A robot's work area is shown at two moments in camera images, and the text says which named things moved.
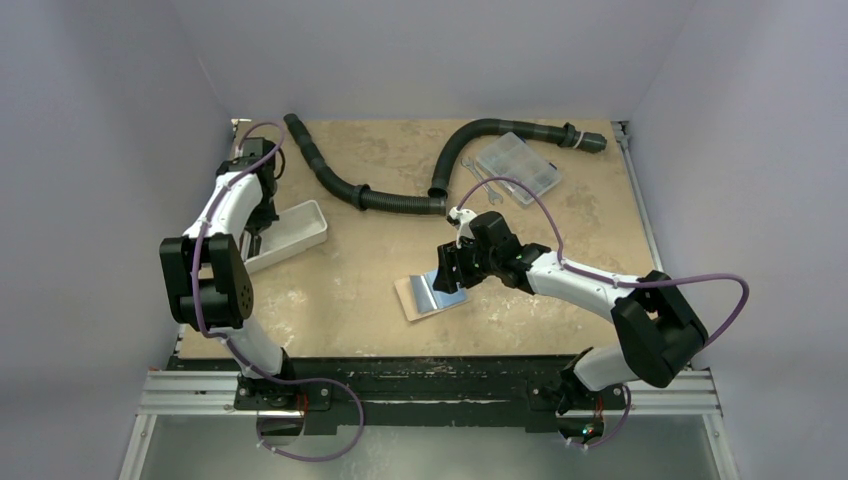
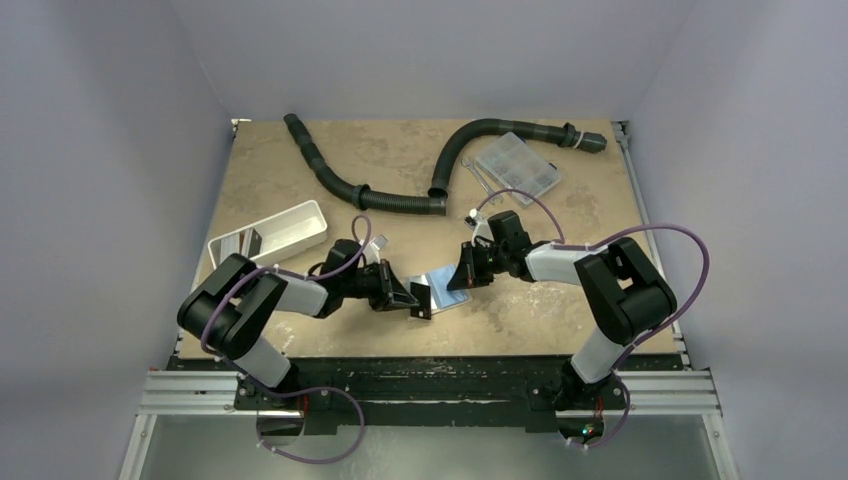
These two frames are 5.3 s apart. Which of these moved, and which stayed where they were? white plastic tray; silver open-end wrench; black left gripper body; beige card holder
Moved: black left gripper body
Stayed: white plastic tray; beige card holder; silver open-end wrench
